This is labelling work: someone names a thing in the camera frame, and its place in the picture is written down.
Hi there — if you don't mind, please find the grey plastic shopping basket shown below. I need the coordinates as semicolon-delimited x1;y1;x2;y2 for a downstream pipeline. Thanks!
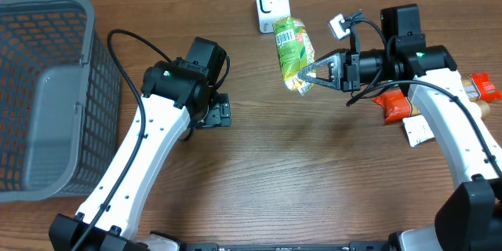
1;0;121;202

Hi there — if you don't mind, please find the orange spaghetti packet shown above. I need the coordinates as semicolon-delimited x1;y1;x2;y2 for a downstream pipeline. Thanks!
372;72;501;123

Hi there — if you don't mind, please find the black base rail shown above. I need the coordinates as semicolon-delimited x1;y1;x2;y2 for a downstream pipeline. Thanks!
184;240;460;251

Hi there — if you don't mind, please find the green tea snack packet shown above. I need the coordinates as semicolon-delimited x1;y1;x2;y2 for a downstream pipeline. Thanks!
273;16;315;95

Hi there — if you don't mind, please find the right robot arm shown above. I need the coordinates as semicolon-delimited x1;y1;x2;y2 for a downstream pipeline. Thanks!
297;4;501;251

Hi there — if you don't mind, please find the white tube with gold cap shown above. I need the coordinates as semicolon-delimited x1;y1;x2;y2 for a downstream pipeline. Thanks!
402;100;490;147

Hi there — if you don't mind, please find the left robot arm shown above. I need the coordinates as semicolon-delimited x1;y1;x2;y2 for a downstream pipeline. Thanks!
49;37;231;251

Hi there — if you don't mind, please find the white barcode scanner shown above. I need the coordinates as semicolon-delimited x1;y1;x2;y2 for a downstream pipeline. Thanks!
256;0;291;34

